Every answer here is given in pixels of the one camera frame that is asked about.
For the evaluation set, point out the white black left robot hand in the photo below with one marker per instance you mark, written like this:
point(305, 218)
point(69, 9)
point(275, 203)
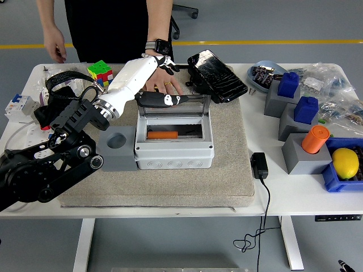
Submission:
point(130, 79)

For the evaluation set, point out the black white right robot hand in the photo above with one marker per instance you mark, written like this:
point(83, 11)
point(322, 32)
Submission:
point(346, 267)

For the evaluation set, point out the person's right hand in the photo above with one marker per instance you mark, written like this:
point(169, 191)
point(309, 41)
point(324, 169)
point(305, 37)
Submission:
point(55, 44)

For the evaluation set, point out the person's left hand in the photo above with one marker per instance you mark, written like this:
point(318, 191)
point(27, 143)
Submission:
point(161, 80)

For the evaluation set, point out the clear hinged box lid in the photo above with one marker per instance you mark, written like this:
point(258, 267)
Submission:
point(184, 110)

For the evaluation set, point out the grey electrical junction box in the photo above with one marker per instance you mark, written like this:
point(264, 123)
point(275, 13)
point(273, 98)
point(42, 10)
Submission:
point(175, 161)

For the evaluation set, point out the person's right forearm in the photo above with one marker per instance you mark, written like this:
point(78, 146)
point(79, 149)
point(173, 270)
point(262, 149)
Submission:
point(48, 14)

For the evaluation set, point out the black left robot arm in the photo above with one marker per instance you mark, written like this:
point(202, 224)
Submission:
point(28, 175)

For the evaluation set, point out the person's left forearm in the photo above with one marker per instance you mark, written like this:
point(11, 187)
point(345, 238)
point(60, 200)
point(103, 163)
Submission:
point(160, 22)

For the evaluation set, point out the large colourful puzzle cube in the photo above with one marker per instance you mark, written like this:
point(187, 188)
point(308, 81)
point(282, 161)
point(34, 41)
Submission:
point(97, 69)

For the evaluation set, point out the black wrist watch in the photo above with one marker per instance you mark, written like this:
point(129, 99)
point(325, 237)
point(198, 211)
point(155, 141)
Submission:
point(161, 46)

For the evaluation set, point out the white label packets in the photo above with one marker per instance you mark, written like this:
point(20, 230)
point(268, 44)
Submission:
point(75, 85)

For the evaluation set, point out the black office chair base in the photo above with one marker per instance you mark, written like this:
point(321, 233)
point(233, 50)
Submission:
point(176, 35)

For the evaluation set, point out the black table control panel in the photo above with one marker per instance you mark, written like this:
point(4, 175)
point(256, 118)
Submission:
point(337, 218)

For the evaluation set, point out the person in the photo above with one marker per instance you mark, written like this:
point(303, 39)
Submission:
point(107, 28)

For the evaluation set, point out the white table leg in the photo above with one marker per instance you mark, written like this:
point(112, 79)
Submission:
point(85, 243)
point(292, 243)

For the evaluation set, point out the white circuit breaker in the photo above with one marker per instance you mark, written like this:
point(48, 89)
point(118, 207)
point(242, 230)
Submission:
point(20, 106)

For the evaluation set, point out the black cloth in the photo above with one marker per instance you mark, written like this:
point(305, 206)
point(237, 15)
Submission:
point(41, 116)

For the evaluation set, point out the grey block with round hole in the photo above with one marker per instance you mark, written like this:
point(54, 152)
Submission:
point(119, 158)
point(300, 164)

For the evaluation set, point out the small red object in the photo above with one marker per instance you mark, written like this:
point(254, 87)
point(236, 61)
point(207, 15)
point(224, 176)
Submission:
point(45, 128)

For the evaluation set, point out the blue plastic bin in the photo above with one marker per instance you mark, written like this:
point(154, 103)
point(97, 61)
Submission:
point(331, 181)

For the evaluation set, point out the light blue bowl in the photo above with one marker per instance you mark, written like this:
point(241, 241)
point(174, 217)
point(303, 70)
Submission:
point(259, 85)

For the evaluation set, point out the dark small packets pile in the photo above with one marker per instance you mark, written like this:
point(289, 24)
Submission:
point(265, 75)

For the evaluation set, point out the yellow lemon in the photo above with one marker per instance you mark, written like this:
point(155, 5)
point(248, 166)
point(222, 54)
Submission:
point(344, 163)

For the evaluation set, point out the grey-brown fabric mat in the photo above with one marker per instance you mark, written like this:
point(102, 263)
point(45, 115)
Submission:
point(198, 187)

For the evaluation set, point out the grey holder block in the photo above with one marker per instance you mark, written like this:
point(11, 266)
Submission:
point(287, 124)
point(273, 105)

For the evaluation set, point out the blue plastic block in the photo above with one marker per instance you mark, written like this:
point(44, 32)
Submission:
point(287, 85)
point(304, 110)

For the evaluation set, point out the black power adapter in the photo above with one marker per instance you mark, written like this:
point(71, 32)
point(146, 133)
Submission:
point(259, 165)

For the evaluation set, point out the small green connector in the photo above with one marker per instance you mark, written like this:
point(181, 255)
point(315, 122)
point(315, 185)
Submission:
point(321, 121)

